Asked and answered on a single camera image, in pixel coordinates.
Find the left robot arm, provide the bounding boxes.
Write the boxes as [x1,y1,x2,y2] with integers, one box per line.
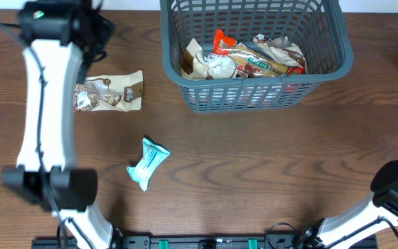
[1,0,122,248]

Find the multicolour tissue pack box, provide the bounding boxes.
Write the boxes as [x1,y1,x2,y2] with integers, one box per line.
[189,85,281,105]

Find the beige grain pouch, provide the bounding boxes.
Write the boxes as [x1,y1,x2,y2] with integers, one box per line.
[73,70,144,112]
[253,34,307,73]

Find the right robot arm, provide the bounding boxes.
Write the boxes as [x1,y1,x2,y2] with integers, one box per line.
[293,160,398,248]

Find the beige rice pouch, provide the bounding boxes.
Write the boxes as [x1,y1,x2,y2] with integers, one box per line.
[181,39,238,80]

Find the dark grey plastic basket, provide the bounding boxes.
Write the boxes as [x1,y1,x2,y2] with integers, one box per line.
[160,0,354,113]

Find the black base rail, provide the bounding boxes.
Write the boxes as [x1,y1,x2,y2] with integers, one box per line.
[31,234,378,249]

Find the teal white snack packet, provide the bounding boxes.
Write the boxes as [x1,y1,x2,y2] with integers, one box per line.
[127,138,171,192]

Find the red orange pasta packet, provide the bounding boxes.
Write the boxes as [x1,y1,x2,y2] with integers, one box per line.
[214,29,305,78]

